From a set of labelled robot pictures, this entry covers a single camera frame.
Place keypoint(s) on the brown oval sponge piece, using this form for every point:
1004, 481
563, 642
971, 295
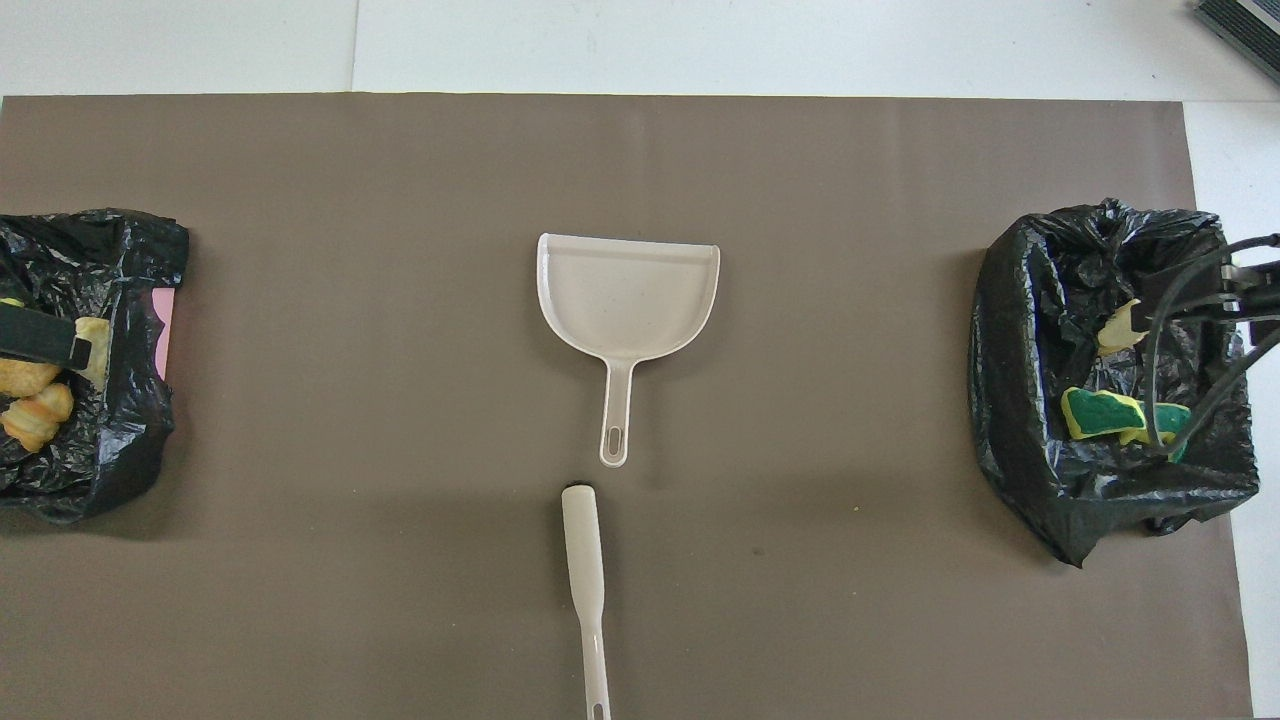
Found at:
25, 378

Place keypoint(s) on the pale yellow sponge chunk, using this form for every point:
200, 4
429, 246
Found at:
95, 345

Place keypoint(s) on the orange striped sponge piece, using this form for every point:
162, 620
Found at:
38, 415

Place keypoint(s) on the beige sponge chunk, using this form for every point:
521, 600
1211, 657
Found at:
1115, 335

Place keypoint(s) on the yellow sponge piece green backing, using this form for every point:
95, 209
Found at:
1178, 420

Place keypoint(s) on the green yellow curved sponge piece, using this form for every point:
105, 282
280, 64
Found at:
1095, 412

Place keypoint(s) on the beige hand brush black bristles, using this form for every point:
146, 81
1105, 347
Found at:
582, 540

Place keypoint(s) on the beige plastic dustpan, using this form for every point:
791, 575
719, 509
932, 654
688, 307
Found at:
625, 300

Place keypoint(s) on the black bag lined pink bin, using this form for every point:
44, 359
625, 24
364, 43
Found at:
110, 450

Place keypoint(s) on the dark ribbed device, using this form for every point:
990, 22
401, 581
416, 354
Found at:
1245, 25

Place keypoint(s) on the brown paper table mat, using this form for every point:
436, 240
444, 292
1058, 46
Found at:
800, 200

